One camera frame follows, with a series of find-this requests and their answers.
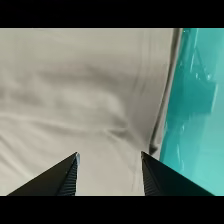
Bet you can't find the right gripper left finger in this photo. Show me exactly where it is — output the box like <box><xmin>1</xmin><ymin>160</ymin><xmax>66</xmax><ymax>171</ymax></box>
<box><xmin>7</xmin><ymin>151</ymin><xmax>81</xmax><ymax>197</ymax></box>

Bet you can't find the white garment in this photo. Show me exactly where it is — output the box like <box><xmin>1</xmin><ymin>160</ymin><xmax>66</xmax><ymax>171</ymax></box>
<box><xmin>0</xmin><ymin>28</ymin><xmax>185</xmax><ymax>197</ymax></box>

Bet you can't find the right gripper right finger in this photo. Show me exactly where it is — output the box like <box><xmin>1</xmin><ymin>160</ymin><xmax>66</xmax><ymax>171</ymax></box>
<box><xmin>140</xmin><ymin>151</ymin><xmax>215</xmax><ymax>197</ymax></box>

